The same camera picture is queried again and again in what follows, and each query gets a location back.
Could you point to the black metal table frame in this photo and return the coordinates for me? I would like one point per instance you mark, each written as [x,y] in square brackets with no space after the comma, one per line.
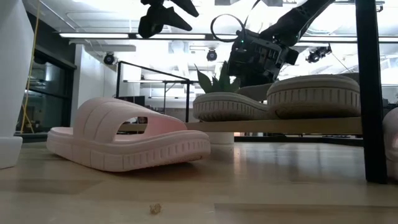
[295,139]

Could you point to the green snake plant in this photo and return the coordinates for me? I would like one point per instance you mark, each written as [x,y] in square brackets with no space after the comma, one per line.
[222,81]

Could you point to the small brown crumb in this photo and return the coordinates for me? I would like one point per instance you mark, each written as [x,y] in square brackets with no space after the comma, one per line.
[155,209]

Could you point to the black ceiling spotlight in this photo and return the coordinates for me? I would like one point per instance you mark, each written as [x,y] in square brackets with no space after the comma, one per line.
[109,58]
[317,54]
[211,55]

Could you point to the grey rubber slide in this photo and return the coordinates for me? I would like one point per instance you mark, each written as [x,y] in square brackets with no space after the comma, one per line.
[314,99]
[227,107]

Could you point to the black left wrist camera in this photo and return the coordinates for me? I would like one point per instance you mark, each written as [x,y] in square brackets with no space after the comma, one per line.
[146,29]

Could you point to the black-framed wooden shoe shelf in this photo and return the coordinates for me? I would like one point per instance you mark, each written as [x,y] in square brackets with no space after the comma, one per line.
[280,126]

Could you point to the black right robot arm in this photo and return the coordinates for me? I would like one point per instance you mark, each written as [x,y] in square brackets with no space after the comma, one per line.
[295,18]

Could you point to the long ceiling light strip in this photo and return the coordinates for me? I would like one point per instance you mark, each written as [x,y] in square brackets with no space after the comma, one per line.
[93,35]

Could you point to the dark glass door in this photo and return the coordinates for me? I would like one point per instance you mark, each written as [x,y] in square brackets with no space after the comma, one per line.
[46,102]

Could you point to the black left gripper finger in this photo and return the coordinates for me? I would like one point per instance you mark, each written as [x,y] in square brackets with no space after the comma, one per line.
[186,7]
[171,19]

